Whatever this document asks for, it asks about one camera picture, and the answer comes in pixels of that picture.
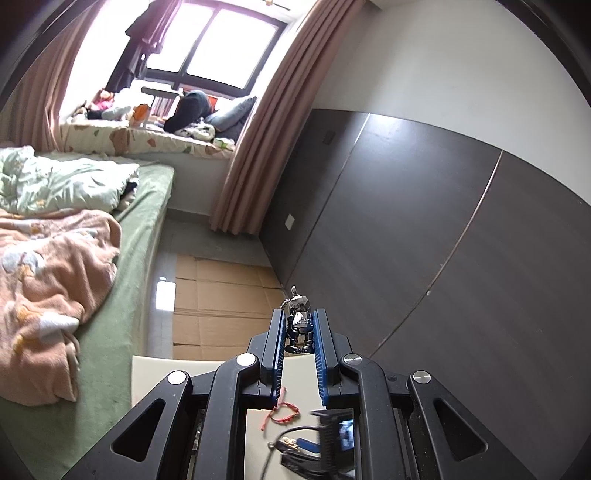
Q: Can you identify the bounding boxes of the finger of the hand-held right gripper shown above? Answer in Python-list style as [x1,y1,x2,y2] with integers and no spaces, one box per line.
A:
[279,452,324,477]
[295,436,324,456]

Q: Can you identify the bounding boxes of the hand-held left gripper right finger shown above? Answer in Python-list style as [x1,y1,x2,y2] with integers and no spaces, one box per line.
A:
[313,309,539,480]

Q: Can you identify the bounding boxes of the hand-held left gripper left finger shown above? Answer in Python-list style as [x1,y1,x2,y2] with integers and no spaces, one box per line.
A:
[60,309,287,480]

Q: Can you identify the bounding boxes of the small toy robot figure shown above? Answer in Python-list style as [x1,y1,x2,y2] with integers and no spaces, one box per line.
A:
[281,285,317,356]

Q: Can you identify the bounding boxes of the cardboard sheets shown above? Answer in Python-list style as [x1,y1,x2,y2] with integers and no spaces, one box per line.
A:
[171,251,297,361]

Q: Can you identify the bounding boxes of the dark grey wardrobe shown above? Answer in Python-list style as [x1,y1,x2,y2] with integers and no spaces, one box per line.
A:
[259,108,591,480]

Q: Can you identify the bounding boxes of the bed with green sheet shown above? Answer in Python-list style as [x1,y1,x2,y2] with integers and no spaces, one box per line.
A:
[0,164,177,480]

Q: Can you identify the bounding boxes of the pink curtain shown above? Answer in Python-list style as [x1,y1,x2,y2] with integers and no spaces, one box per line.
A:
[9,0,122,154]
[208,0,371,237]

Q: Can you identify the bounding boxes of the pink fleece blanket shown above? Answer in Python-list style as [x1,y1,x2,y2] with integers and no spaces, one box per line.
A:
[0,208,122,408]

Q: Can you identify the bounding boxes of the grey pillow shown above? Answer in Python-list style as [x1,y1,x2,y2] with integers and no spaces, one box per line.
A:
[203,96,259,140]

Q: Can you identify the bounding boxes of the patterned window seat cushion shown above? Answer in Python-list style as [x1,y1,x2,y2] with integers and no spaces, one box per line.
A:
[60,122,239,160]

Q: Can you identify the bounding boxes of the pale green quilt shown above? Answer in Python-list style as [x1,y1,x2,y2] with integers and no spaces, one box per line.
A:
[0,145,142,216]

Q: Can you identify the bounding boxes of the small white folding table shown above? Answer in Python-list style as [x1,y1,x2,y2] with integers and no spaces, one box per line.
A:
[139,85,184,130]

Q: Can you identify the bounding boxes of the pile of soft toys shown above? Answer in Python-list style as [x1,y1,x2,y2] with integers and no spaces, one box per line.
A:
[71,90,133,123]

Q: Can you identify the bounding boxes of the window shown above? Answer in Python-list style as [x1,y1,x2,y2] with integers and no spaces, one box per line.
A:
[60,0,319,100]

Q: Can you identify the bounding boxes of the hanging dark clothes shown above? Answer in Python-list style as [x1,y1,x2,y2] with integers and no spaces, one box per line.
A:
[108,0,182,94]

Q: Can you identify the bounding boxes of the black cable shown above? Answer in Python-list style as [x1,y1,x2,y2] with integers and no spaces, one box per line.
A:
[259,427,324,480]

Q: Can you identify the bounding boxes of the red string bracelet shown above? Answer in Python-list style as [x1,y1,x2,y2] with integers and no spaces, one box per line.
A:
[261,388,301,433]

